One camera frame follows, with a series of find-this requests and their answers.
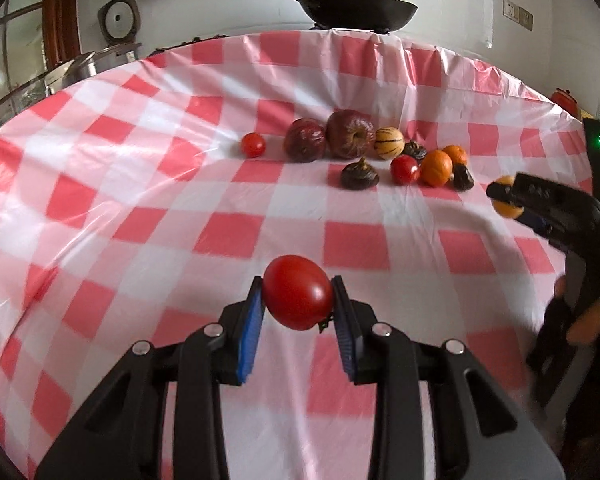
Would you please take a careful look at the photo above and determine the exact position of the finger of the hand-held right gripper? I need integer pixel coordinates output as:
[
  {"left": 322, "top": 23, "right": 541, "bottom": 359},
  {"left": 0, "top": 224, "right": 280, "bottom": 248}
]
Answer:
[
  {"left": 486, "top": 172, "right": 600, "bottom": 226},
  {"left": 522, "top": 211, "right": 583, "bottom": 258}
]

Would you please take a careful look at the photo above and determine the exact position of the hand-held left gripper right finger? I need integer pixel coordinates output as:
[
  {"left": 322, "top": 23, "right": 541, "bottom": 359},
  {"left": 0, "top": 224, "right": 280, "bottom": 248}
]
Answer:
[{"left": 331, "top": 275, "right": 567, "bottom": 480}]

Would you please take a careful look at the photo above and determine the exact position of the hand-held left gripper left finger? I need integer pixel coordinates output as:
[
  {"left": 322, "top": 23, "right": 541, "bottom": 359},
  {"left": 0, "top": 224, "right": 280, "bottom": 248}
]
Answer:
[{"left": 34, "top": 275, "right": 267, "bottom": 480}]

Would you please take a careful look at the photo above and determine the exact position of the person's right hand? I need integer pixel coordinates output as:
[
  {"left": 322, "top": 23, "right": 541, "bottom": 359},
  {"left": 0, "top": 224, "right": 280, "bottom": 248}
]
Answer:
[{"left": 552, "top": 275, "right": 600, "bottom": 347}]

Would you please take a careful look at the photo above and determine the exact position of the red pot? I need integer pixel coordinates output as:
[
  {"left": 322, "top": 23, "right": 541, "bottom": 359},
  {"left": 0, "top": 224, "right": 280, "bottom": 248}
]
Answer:
[{"left": 551, "top": 87, "right": 580, "bottom": 113}]

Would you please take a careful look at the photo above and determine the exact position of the red white checkered tablecloth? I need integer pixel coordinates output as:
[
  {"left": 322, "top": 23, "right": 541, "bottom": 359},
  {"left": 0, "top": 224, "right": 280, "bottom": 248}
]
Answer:
[{"left": 0, "top": 29, "right": 598, "bottom": 480}]

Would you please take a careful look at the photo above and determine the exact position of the striped yellow small melon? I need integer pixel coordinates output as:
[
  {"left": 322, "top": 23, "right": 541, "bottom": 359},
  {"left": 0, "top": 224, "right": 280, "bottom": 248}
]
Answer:
[{"left": 373, "top": 127, "right": 406, "bottom": 161}]

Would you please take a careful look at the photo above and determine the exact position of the small red tomato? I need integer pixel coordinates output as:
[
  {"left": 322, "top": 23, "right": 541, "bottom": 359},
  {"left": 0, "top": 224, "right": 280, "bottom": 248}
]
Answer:
[{"left": 240, "top": 132, "right": 266, "bottom": 158}]

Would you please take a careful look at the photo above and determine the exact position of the small wrinkled dark red fruit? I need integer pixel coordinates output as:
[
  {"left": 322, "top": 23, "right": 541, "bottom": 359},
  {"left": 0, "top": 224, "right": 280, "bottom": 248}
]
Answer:
[{"left": 283, "top": 117, "right": 328, "bottom": 163}]

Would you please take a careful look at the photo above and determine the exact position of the large wrinkled dark red apple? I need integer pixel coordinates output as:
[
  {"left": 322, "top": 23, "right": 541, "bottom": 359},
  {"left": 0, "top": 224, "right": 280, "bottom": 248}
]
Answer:
[{"left": 326, "top": 109, "right": 376, "bottom": 159}]

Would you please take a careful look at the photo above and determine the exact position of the black gas stove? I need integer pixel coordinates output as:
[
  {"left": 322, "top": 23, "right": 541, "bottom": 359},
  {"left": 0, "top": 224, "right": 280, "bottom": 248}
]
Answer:
[{"left": 150, "top": 34, "right": 231, "bottom": 57}]

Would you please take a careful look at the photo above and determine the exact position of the silver cooking pot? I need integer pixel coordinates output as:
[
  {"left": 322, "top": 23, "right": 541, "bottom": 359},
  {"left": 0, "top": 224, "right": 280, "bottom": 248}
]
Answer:
[{"left": 44, "top": 42, "right": 143, "bottom": 92}]

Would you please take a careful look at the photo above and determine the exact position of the wooden glass cabinet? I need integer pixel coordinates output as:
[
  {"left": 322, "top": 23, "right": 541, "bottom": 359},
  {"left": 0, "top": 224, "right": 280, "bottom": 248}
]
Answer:
[{"left": 0, "top": 0, "right": 79, "bottom": 133}]

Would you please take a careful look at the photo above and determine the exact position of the wall power socket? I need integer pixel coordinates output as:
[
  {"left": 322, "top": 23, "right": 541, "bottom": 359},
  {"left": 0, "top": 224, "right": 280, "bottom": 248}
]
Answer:
[{"left": 503, "top": 0, "right": 535, "bottom": 30}]

